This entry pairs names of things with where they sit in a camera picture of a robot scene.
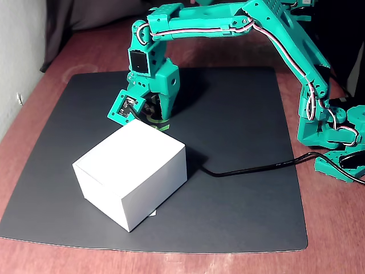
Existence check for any dark background object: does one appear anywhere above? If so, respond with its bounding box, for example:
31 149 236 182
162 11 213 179
313 0 365 98

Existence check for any white open cardboard box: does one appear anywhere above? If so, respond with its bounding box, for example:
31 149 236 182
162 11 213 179
72 119 188 232

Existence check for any teal framed camera module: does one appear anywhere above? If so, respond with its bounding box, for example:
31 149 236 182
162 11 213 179
107 89 147 127

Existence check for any teal gripper with servo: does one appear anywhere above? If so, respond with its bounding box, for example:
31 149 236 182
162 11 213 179
127 58 181 120

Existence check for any teal robot base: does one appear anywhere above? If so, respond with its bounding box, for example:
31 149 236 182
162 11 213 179
314 150 365 185

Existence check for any dark grey cloth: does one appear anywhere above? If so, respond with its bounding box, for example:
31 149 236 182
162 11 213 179
39 0 149 74

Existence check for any red white arm servo wire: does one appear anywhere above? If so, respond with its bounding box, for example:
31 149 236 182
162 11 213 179
136 17 359 149

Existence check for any black camera cable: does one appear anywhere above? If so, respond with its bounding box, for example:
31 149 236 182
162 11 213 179
129 102 365 185

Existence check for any black mat with green lettering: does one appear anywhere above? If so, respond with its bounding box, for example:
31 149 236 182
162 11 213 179
0 66 309 254

